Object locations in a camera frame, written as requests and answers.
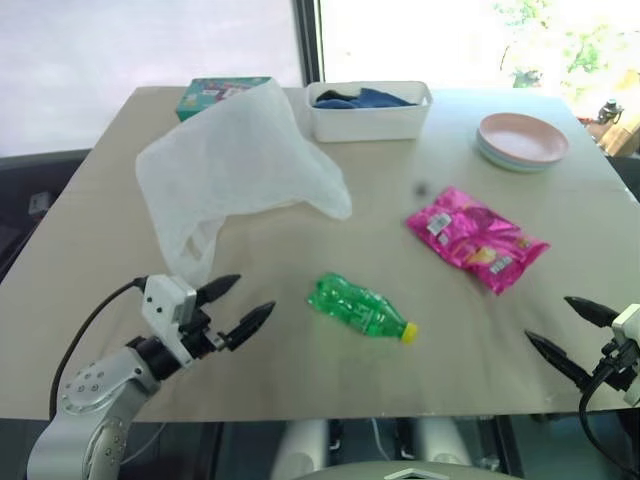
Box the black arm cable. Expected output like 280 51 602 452
48 276 151 421
578 369 614 480

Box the black background device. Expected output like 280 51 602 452
597 99 626 126

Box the pale blue plastic plate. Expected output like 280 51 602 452
474 127 564 171

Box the crushed green plastic bottle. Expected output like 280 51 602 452
306 272 420 347

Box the blue cloth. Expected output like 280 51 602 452
313 87 416 110

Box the black cloth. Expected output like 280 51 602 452
314 88 362 104

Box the pale green plastic plate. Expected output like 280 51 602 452
478 142 561 175

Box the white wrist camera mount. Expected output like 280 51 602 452
610 303 640 407
141 273 198 369

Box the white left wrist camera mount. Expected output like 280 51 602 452
141 273 198 369

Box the pink plastic plate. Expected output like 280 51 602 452
477 112 570 166

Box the teal tissue box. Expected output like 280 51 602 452
174 76 274 122

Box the pink snack packet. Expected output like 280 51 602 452
404 185 552 297

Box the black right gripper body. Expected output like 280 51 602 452
593 338 640 395

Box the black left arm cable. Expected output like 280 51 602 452
48 276 151 421

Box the white plastic storage basket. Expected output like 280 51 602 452
305 80 433 143

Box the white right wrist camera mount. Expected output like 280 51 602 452
610 303 640 407

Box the dark window frame post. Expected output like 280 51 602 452
292 0 326 89

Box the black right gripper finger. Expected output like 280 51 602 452
524 330 599 390
563 295 622 329

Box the dark furniture beside table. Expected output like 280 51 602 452
0 147 96 284

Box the white translucent plastic bag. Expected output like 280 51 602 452
135 82 354 286

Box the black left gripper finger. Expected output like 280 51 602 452
193 273 242 307
223 300 278 352

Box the grey robot torso top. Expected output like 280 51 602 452
309 457 507 480

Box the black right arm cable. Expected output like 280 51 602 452
578 369 614 480

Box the grey rounded robot leg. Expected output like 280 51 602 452
269 422 331 480
414 418 474 469

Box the brown cardboard box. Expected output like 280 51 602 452
584 119 640 157

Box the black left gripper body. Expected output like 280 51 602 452
180 305 237 361

